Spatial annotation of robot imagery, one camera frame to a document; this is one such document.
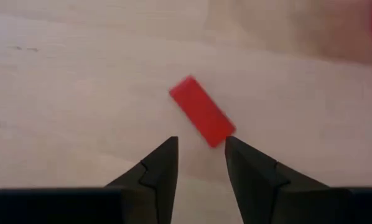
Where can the red eraser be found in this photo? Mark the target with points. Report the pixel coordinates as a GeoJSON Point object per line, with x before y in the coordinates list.
{"type": "Point", "coordinates": [201, 110]}

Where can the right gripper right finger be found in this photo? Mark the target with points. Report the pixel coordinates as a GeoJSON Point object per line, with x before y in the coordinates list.
{"type": "Point", "coordinates": [260, 186]}

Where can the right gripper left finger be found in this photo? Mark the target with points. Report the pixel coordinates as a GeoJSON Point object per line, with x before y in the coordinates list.
{"type": "Point", "coordinates": [158, 180]}

